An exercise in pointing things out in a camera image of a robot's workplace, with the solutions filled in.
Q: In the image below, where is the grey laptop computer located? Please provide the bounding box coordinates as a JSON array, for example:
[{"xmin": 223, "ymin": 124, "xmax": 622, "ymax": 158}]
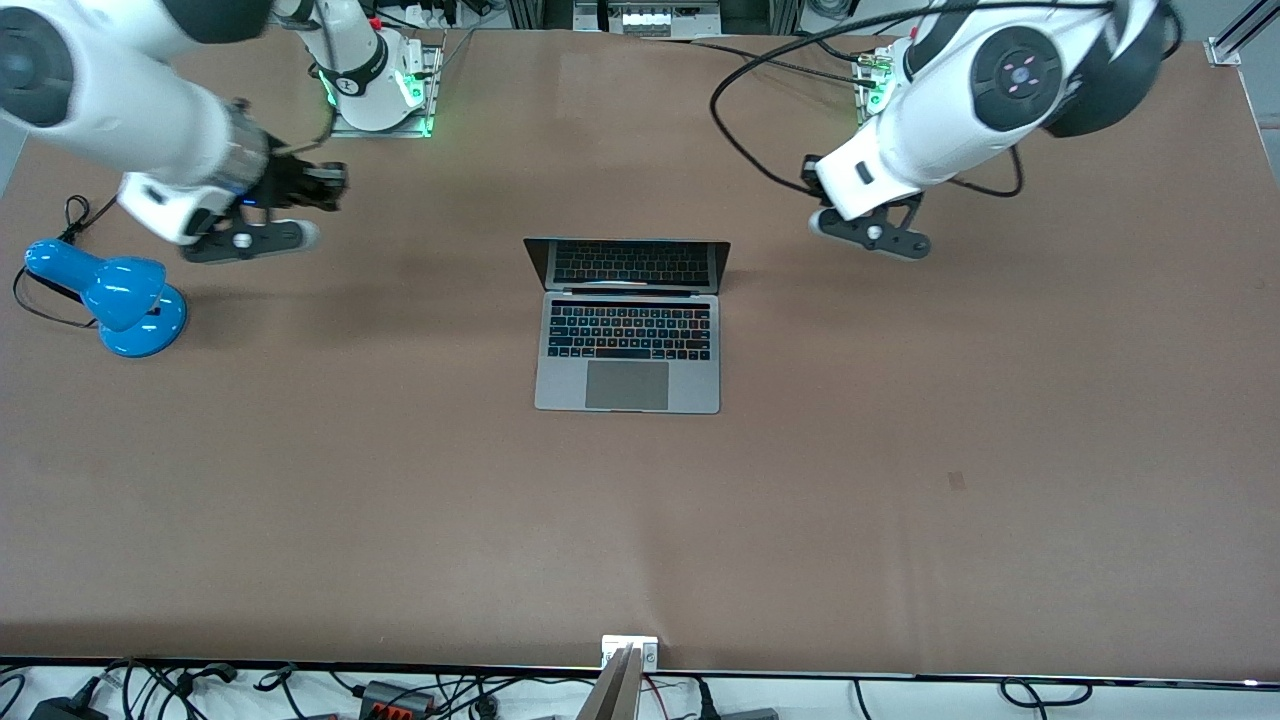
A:
[{"xmin": 523, "ymin": 237, "xmax": 732, "ymax": 415}]

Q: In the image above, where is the blue desk lamp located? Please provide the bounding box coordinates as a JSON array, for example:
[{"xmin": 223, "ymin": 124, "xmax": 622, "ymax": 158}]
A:
[{"xmin": 24, "ymin": 238, "xmax": 189, "ymax": 359}]

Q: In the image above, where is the electrical box with white switches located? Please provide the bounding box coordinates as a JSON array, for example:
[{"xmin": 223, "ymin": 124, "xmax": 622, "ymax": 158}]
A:
[{"xmin": 573, "ymin": 0, "xmax": 723, "ymax": 38}]

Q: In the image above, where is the black box with orange parts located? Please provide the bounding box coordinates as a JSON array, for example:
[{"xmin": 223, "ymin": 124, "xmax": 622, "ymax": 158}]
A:
[{"xmin": 358, "ymin": 681, "xmax": 438, "ymax": 719}]

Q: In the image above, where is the black power adapter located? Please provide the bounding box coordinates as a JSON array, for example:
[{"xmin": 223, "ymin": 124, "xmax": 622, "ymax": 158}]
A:
[{"xmin": 28, "ymin": 695, "xmax": 109, "ymax": 720}]

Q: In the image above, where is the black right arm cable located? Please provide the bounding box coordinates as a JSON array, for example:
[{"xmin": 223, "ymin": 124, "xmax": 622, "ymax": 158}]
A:
[{"xmin": 270, "ymin": 18, "xmax": 338, "ymax": 157}]

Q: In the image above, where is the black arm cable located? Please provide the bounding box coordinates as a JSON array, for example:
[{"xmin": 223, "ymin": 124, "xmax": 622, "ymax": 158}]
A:
[
  {"xmin": 709, "ymin": 0, "xmax": 1113, "ymax": 202},
  {"xmin": 270, "ymin": 18, "xmax": 338, "ymax": 157}
]

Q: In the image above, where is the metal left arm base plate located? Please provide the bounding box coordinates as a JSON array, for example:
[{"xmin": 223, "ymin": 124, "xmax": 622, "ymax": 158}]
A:
[{"xmin": 855, "ymin": 50, "xmax": 886, "ymax": 126}]

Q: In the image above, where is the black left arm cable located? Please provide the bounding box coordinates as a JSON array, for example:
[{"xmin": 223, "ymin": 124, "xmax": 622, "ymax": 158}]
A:
[{"xmin": 709, "ymin": 0, "xmax": 1113, "ymax": 202}]

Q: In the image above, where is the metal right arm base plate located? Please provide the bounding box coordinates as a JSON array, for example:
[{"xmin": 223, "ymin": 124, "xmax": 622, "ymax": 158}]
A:
[{"xmin": 330, "ymin": 45, "xmax": 444, "ymax": 139}]

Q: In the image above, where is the long black table cable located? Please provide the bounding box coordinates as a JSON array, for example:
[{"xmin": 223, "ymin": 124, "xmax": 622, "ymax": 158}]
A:
[{"xmin": 640, "ymin": 35, "xmax": 883, "ymax": 89}]

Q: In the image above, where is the aluminium table corner bracket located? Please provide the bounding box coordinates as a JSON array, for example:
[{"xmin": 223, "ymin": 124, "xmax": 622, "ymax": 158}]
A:
[{"xmin": 1204, "ymin": 0, "xmax": 1280, "ymax": 67}]

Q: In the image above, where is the black clip with cable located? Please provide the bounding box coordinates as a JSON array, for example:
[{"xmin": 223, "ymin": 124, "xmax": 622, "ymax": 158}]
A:
[{"xmin": 175, "ymin": 662, "xmax": 241, "ymax": 701}]

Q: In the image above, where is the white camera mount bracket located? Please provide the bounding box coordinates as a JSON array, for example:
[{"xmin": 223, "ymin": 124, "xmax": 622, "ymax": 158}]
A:
[{"xmin": 601, "ymin": 635, "xmax": 660, "ymax": 669}]

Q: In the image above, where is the aluminium camera pole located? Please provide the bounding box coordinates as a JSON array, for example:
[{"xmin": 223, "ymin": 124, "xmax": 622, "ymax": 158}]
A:
[{"xmin": 575, "ymin": 645, "xmax": 643, "ymax": 720}]

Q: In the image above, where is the black looped floor cable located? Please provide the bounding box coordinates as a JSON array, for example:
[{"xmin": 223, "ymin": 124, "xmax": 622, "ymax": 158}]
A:
[{"xmin": 1000, "ymin": 678, "xmax": 1093, "ymax": 708}]

